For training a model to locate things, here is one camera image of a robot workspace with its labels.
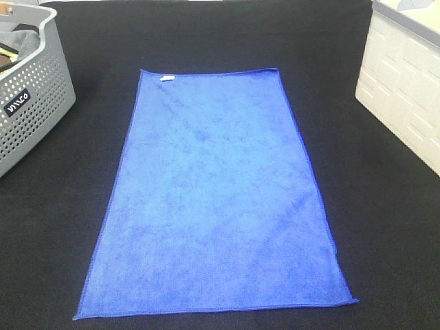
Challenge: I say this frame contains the grey towel in basket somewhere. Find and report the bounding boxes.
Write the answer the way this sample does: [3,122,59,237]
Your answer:
[1,30,40,61]

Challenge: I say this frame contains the blue microfiber towel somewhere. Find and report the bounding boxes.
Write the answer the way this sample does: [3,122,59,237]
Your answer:
[75,68,355,320]

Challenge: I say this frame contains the brown and yellow cloths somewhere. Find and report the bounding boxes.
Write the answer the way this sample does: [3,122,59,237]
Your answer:
[0,43,19,73]

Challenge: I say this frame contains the white plastic storage box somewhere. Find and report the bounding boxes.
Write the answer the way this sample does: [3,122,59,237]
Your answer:
[355,1,439,173]

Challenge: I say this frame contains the grey perforated plastic basket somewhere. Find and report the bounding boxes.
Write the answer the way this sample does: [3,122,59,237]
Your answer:
[1,3,76,175]

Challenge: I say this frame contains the black tablecloth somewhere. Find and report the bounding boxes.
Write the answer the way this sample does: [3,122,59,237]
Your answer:
[1,1,439,329]

